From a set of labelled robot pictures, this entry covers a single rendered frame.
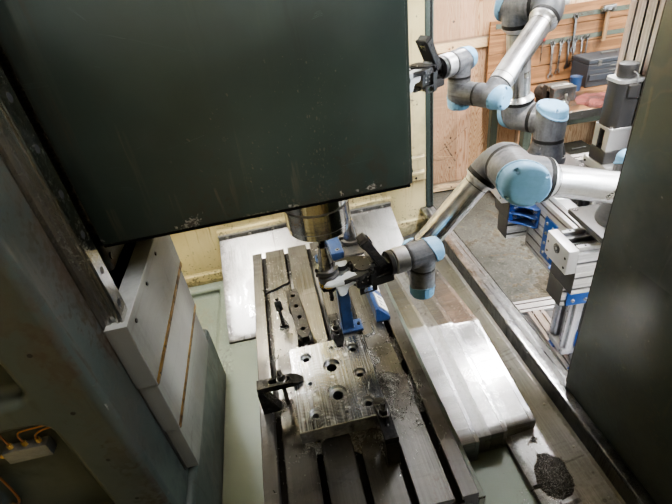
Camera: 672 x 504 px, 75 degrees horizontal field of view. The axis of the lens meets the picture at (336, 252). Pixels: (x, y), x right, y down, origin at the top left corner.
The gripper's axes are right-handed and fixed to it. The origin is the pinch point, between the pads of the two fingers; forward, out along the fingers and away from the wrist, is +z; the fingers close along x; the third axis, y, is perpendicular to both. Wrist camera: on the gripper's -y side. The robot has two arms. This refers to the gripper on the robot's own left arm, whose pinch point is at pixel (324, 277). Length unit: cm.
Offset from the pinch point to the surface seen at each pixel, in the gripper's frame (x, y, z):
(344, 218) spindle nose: -6.7, -19.8, -5.6
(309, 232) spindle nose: -6.9, -18.9, 3.3
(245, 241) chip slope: 101, 41, 13
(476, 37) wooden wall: 223, -7, -202
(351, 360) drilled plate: -7.4, 26.4, -2.3
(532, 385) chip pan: -18, 57, -62
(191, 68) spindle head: -10, -58, 19
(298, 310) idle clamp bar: 23.8, 28.8, 5.3
